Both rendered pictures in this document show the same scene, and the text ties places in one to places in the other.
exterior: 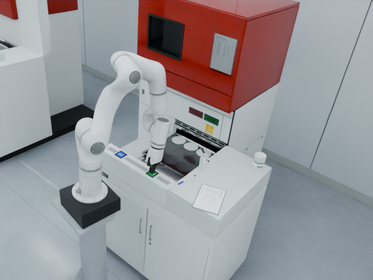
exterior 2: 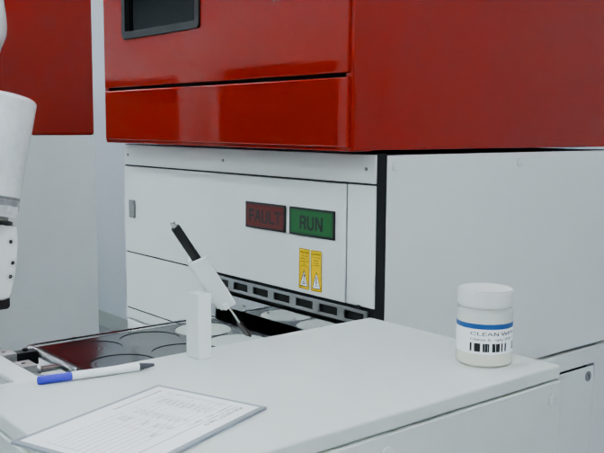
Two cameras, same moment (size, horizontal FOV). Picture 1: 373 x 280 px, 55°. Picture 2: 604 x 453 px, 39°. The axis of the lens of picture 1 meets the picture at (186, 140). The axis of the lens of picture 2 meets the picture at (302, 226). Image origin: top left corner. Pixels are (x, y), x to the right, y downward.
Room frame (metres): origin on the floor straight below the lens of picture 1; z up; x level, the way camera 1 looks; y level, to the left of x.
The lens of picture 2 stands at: (0.74, -0.55, 1.26)
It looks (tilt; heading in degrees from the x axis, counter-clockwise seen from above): 7 degrees down; 17
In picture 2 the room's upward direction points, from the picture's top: straight up
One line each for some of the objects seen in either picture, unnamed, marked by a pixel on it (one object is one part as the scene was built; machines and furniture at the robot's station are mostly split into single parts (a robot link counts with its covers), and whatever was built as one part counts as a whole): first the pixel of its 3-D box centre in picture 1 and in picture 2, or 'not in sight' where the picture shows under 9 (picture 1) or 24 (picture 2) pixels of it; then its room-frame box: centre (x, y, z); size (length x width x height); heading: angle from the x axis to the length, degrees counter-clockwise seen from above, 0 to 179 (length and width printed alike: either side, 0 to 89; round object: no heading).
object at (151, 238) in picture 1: (174, 219); not in sight; (1.85, 0.01, 0.41); 0.97 x 0.64 x 0.82; 56
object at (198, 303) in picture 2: (203, 159); (209, 304); (1.75, -0.12, 1.03); 0.06 x 0.04 x 0.13; 146
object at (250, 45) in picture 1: (215, 39); (351, 2); (2.53, -0.11, 1.52); 0.81 x 0.75 x 0.59; 56
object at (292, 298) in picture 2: (199, 132); (282, 297); (2.16, -0.08, 0.96); 0.44 x 0.01 x 0.02; 56
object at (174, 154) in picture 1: (181, 153); (182, 352); (1.98, 0.02, 0.90); 0.34 x 0.34 x 0.01; 56
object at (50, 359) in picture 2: (164, 164); (77, 373); (1.83, 0.12, 0.90); 0.38 x 0.01 x 0.01; 56
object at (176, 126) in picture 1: (197, 140); (279, 333); (2.16, -0.08, 0.89); 0.44 x 0.02 x 0.10; 56
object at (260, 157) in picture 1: (258, 160); (484, 324); (1.83, -0.46, 1.01); 0.07 x 0.07 x 0.10
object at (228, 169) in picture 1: (221, 186); (284, 436); (1.68, -0.24, 0.89); 0.62 x 0.35 x 0.14; 146
